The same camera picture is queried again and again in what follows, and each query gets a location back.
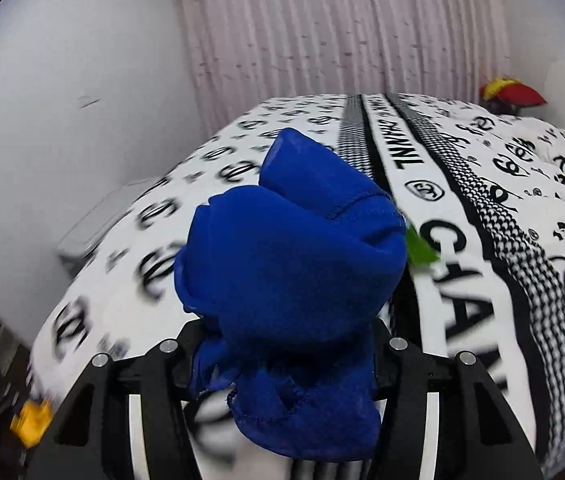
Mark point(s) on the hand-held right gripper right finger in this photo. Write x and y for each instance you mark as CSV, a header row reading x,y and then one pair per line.
x,y
402,375

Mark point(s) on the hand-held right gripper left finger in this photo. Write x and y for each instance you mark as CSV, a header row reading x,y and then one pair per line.
x,y
162,375

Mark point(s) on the blue cloth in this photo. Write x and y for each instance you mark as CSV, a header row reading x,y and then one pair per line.
x,y
287,260

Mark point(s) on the white black patterned blanket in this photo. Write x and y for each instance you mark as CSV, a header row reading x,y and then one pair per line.
x,y
112,285

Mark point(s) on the green plastic scrap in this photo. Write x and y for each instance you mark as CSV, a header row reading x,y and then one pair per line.
x,y
420,250

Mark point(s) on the yellow plastic object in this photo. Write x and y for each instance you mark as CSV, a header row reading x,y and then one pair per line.
x,y
32,422

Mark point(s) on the red yellow pillow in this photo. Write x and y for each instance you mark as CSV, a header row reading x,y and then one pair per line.
x,y
522,95

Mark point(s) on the pink speckled curtain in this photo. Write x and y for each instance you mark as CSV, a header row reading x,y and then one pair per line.
x,y
337,25

